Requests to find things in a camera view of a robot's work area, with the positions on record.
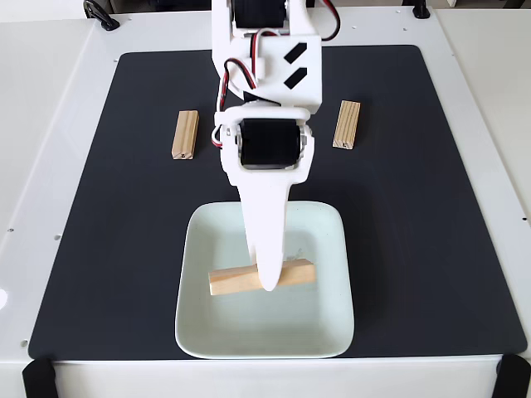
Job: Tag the grooved wooden block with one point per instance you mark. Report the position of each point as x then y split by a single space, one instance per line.
185 134
232 282
346 124

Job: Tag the pale green square plate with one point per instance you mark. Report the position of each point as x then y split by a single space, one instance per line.
249 331

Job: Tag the black rubber mat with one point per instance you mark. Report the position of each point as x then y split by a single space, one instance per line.
124 248

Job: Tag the black table clamp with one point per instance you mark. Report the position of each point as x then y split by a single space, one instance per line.
108 24
421 10

